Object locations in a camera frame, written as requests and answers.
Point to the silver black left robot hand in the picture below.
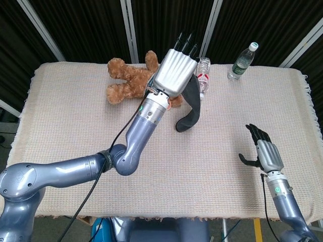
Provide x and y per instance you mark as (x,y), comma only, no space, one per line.
(174,73)

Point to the dark grey cloth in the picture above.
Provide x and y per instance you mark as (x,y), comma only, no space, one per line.
(194,100)

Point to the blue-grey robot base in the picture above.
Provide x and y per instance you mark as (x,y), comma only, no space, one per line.
(161,232)

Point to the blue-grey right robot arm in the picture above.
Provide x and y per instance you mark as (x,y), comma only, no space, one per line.
(285,206)

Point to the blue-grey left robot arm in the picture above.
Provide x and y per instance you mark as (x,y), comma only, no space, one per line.
(141,136)

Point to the clear water bottle red label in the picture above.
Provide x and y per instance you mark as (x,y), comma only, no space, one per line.
(205,75)

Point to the orange round hang tag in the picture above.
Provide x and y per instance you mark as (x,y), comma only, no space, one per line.
(170,104)

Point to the brown teddy bear striped shirt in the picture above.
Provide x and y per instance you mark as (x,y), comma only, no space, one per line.
(126,78)

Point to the clear water bottle green label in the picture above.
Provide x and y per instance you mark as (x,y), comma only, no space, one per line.
(239,66)

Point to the beige woven tablecloth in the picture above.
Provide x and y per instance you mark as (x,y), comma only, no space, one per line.
(202,164)

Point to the white table leg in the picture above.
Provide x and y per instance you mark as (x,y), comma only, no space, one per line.
(224,230)

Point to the white partition frame post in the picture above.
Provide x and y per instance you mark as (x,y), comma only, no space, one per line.
(43,27)
(129,30)
(302,45)
(10,108)
(213,20)

